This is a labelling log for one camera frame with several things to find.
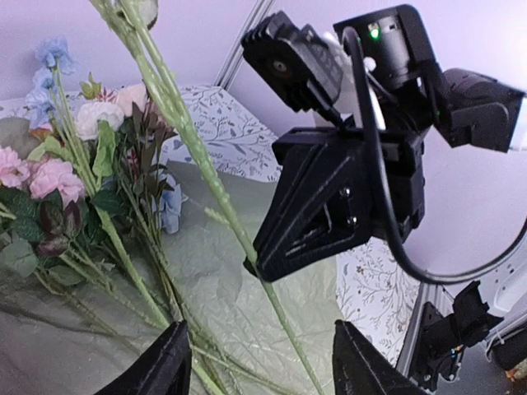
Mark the bunch of mixed flowers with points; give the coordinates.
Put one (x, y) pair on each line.
(88, 198)

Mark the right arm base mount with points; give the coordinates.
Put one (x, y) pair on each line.
(441, 331)

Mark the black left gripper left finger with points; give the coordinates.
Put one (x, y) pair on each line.
(163, 368)

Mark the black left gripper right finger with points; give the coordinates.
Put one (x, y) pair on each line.
(360, 369)

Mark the white flower stem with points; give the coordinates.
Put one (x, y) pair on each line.
(125, 20)

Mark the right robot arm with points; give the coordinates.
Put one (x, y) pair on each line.
(503, 280)

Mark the green tissue paper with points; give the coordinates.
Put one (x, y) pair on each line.
(53, 346)

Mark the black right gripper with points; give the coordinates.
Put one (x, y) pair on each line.
(322, 203)

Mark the blue flower stem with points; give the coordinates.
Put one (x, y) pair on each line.
(53, 56)

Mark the floral patterned table mat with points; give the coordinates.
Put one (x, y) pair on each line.
(363, 286)

